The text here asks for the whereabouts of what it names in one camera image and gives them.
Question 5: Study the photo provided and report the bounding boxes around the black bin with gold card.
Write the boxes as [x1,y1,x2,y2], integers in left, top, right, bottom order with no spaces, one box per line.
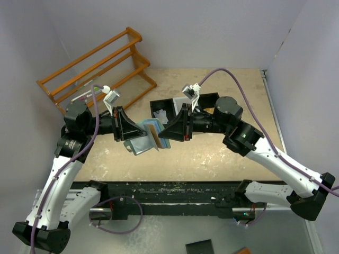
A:
[195,93,219,115]

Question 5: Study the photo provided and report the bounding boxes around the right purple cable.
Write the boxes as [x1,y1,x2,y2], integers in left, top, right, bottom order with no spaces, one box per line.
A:
[198,68,339,197]

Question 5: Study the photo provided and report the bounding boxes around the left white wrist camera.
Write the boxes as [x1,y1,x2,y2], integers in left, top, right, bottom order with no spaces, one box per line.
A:
[102,86,121,114]

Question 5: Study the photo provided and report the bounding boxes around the gold credit card in bin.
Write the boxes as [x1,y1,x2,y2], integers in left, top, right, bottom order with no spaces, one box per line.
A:
[203,107,215,114]

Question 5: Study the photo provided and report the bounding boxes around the pens on rack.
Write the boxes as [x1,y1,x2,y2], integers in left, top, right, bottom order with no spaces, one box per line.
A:
[72,87,102,102]

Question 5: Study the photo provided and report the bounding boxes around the purple cable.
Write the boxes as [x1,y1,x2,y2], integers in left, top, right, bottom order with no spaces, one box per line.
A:
[198,68,339,197]
[29,84,106,254]

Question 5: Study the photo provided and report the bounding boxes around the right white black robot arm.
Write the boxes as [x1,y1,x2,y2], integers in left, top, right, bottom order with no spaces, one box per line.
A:
[158,96,335,221]

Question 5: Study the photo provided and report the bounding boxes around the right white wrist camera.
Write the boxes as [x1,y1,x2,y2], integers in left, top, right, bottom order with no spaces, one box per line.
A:
[182,83,201,112]

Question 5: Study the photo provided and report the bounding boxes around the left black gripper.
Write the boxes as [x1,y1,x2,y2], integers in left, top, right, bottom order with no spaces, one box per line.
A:
[83,106,147,142]

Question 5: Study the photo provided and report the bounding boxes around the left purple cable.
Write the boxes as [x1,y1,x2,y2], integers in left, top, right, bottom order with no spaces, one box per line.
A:
[29,84,106,254]

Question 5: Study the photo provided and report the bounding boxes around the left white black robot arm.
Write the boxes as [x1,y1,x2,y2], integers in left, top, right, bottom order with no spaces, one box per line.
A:
[12,101,147,253]

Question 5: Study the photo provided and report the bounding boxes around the silver VIP card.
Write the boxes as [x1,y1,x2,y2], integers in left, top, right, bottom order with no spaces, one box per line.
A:
[153,109,168,125]

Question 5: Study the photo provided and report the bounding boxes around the black square plate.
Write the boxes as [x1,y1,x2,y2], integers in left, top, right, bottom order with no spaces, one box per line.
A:
[186,239,215,254]

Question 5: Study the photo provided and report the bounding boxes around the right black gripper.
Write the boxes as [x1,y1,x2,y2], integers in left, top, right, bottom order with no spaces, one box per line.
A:
[159,103,229,141]

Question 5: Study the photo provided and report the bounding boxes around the mint green card holder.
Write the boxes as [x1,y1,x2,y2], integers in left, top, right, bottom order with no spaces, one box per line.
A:
[123,118,171,156]

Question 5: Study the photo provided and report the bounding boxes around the gold credit card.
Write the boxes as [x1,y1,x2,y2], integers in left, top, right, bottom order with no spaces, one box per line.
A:
[203,107,215,114]
[146,124,164,149]

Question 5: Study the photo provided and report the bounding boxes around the orange wooden rack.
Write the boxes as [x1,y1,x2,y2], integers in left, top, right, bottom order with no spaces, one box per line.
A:
[37,27,157,114]

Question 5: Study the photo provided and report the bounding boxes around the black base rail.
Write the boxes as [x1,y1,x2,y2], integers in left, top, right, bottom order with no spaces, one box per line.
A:
[68,181,265,220]

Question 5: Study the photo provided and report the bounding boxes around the orange brown object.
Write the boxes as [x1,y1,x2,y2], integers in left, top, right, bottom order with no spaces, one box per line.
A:
[234,247,251,254]

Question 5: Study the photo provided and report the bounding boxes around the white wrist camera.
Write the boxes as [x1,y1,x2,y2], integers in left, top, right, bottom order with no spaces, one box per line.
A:
[102,86,121,114]
[182,83,201,112]

